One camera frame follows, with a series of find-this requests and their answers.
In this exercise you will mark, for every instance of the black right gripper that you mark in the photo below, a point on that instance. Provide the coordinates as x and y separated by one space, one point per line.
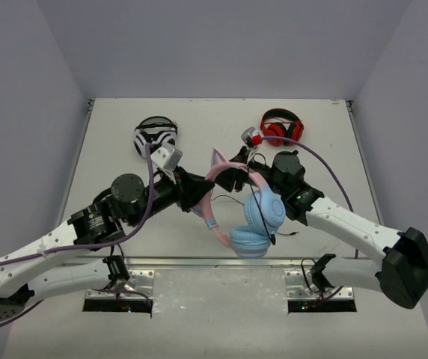
232 176

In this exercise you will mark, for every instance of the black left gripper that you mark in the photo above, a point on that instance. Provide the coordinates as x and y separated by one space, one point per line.
182 188

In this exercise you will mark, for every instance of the pink blue cat-ear headphones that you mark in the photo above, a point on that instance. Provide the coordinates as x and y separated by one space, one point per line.
263 209

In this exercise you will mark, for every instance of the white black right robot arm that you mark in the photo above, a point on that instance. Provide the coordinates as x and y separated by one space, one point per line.
396 262

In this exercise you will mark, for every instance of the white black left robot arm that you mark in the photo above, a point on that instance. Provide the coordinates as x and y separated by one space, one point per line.
38 271

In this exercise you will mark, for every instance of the red black headphones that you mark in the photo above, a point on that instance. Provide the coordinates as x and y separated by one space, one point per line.
281 123

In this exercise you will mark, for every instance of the white black headphones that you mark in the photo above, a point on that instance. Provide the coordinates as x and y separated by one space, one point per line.
155 130

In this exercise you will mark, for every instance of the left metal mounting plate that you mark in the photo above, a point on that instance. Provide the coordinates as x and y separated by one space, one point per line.
138 287

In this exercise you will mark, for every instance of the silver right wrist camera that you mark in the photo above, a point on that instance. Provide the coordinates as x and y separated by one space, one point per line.
252 138

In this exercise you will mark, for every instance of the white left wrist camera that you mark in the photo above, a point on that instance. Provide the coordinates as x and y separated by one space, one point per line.
166 159

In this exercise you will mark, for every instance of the front aluminium rail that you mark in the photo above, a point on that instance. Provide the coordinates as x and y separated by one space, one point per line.
211 262

